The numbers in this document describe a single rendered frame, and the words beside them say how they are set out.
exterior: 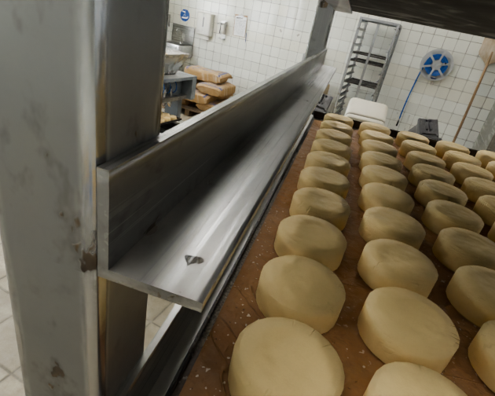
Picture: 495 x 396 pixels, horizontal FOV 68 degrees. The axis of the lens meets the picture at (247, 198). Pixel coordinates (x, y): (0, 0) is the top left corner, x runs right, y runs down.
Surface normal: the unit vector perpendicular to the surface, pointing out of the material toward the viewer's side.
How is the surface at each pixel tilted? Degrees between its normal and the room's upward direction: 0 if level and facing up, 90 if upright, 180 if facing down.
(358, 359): 0
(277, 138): 0
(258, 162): 0
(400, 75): 90
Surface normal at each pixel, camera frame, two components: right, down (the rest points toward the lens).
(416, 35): -0.44, 0.34
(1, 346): 0.18, -0.87
